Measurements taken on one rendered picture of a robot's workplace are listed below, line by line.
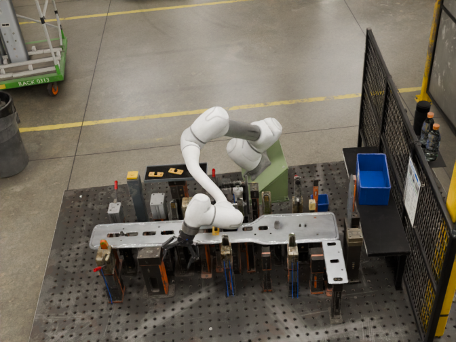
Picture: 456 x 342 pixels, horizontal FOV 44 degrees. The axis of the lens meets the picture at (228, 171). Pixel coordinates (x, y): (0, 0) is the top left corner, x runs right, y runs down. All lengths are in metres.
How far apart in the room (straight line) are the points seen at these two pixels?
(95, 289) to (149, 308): 0.37
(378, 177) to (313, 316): 0.91
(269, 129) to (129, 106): 2.93
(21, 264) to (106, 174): 1.17
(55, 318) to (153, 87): 3.71
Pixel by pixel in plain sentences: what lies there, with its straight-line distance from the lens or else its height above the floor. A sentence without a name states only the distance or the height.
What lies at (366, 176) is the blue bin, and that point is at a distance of 3.44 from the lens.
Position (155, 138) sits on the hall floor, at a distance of 5.66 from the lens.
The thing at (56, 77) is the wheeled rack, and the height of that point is 0.25.
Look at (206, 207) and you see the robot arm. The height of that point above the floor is 1.39.
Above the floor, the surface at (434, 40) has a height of 0.71.
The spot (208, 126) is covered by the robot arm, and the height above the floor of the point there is 1.50.
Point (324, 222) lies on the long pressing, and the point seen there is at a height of 1.00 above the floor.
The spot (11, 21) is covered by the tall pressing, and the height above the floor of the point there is 0.79.
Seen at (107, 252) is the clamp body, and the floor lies 1.06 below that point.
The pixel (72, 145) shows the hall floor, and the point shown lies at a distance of 5.84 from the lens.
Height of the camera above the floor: 3.23
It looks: 39 degrees down
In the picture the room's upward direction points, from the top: 6 degrees counter-clockwise
